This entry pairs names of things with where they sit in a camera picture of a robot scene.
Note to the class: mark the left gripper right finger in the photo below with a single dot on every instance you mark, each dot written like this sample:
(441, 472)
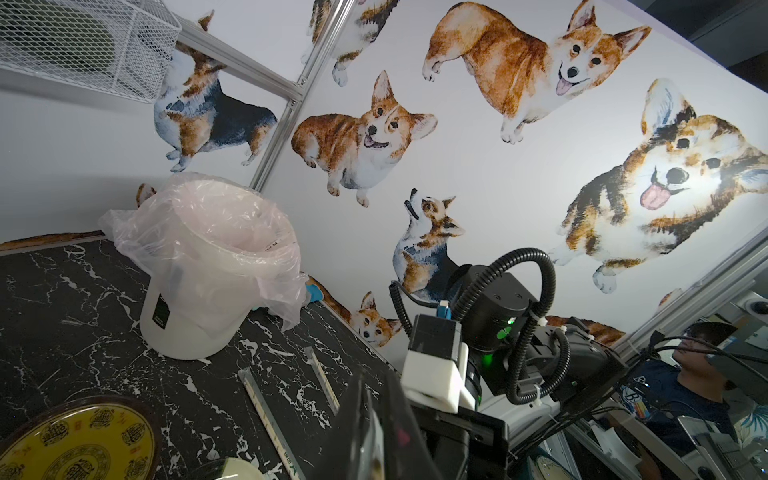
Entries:
(406, 455)

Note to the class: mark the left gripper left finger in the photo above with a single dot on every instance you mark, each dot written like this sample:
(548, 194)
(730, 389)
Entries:
(341, 454)

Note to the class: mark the chopsticks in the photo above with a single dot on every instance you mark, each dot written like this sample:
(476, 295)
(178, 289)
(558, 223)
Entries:
(371, 463)
(320, 374)
(288, 458)

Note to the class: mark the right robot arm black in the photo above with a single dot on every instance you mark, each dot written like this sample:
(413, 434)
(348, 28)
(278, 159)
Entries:
(487, 377)

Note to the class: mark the cream plate chipped right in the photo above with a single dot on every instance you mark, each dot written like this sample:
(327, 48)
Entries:
(226, 469)

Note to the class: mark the yellow patterned dark-rimmed plate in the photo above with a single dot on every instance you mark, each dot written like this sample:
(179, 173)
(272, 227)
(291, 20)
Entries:
(98, 437)

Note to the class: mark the white bin with plastic bag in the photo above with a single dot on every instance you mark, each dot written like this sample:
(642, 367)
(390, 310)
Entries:
(214, 251)

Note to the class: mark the person in dark shirt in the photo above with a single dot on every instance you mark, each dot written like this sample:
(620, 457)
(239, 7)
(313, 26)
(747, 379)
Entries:
(658, 393)

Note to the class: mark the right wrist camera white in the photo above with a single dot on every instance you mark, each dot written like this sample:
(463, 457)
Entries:
(436, 367)

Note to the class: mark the white wire wall basket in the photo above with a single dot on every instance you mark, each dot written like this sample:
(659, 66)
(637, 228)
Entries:
(120, 48)

